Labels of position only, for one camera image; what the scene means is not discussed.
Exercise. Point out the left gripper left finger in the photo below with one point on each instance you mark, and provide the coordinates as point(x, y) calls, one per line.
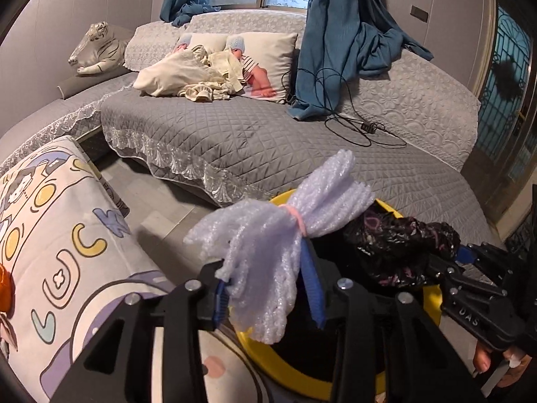
point(221, 303)

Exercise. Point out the finger of the seen right gripper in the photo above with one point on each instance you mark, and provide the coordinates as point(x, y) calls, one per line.
point(465, 255)

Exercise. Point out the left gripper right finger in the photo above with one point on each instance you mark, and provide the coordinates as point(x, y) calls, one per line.
point(313, 283)

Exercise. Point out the purple foam net bundle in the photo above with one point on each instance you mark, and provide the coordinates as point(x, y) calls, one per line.
point(260, 243)

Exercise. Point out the black plastic bag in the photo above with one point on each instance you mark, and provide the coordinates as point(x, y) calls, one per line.
point(378, 248)

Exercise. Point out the yellow round trash bin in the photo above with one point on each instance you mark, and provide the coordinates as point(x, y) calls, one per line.
point(304, 361)

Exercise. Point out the person's right hand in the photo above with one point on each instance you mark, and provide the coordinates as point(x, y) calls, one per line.
point(485, 358)

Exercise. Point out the dark glass door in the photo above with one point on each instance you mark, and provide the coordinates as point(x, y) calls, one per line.
point(505, 151)

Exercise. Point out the grey quilted sofa bed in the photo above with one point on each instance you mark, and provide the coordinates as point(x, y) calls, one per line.
point(411, 129)

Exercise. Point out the cartoon print bed cover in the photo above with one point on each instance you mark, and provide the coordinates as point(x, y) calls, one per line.
point(95, 319)

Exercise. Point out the baby print pillow right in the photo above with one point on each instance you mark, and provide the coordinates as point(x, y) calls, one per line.
point(267, 60)

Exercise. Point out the baby print pillow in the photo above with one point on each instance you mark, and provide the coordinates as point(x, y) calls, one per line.
point(211, 42)
point(267, 60)

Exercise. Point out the cream crumpled blanket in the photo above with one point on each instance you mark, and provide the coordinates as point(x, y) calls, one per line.
point(194, 74)

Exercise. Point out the blue curtain right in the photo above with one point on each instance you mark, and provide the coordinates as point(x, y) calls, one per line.
point(343, 40)

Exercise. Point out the baby print pillow left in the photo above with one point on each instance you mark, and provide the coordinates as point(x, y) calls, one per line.
point(211, 42)

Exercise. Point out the grey bolster pillow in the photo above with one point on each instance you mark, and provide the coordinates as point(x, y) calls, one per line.
point(76, 84)

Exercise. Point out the white tiger plush toy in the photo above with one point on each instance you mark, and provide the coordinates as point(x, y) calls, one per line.
point(99, 51)

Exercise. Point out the wall switch plate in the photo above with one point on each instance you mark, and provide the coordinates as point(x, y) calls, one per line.
point(419, 13)

